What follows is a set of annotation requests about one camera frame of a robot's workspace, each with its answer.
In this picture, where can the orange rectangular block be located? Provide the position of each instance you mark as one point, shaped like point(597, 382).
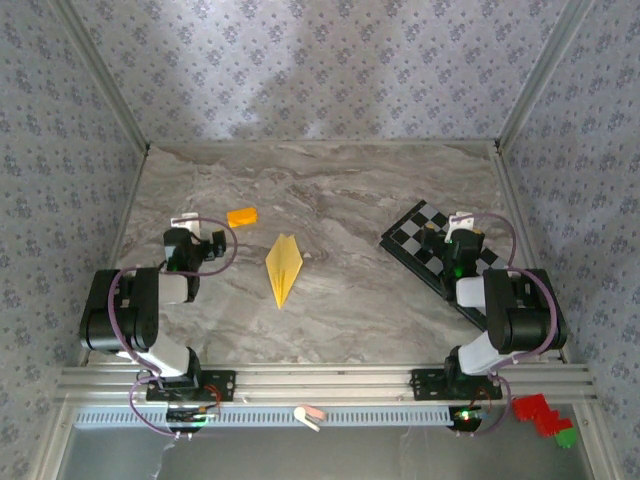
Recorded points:
point(242, 218)

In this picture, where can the green toy brick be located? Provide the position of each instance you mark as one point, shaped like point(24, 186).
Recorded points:
point(566, 438)

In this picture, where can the black grey chessboard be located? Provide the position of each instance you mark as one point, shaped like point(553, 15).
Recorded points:
point(415, 235)

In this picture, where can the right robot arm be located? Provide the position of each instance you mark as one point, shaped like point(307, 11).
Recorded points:
point(480, 355)

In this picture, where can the aluminium frame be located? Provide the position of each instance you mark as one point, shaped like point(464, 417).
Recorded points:
point(325, 382)

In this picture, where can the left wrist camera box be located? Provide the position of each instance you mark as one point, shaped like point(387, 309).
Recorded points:
point(182, 240)

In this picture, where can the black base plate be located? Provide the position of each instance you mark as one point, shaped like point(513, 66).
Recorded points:
point(425, 385)
point(225, 385)

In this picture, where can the yellow paper sheet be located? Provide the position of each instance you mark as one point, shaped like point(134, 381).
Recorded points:
point(284, 265)

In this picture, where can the red toy brick stack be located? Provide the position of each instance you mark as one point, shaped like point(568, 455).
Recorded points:
point(530, 407)

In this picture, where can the pink white clip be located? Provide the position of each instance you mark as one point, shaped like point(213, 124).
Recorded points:
point(310, 415)

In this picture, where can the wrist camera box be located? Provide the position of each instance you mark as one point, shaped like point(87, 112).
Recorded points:
point(182, 240)
point(462, 240)

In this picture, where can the small circuit board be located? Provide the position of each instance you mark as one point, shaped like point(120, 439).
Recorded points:
point(467, 416)
point(192, 417)

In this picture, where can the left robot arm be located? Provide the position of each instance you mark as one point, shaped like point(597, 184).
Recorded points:
point(165, 355)

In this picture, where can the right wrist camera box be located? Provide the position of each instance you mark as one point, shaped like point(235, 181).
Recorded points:
point(462, 240)

